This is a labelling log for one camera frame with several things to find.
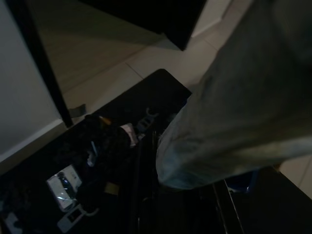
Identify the pink white small packet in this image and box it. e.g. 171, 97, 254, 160
121, 123, 139, 147

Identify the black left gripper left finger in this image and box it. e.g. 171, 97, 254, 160
135, 130, 171, 234

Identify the open black suitcase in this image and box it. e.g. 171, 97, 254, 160
0, 68, 312, 234

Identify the dark cabinet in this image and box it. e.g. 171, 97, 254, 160
79, 0, 208, 52

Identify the blue metal clip tool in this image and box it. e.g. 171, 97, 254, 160
136, 108, 159, 134

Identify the black crumpled garment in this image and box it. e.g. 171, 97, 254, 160
55, 114, 134, 213

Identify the black door frame post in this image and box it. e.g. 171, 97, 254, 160
6, 0, 74, 128

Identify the small white box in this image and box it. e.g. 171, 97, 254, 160
57, 204, 88, 233

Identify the clear plastic package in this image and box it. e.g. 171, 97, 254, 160
46, 164, 83, 212

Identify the blue plastic object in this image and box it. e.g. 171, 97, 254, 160
228, 170, 259, 195

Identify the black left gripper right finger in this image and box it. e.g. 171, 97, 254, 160
212, 179, 246, 234

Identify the person's leg in grey jeans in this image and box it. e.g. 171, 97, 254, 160
155, 0, 312, 191

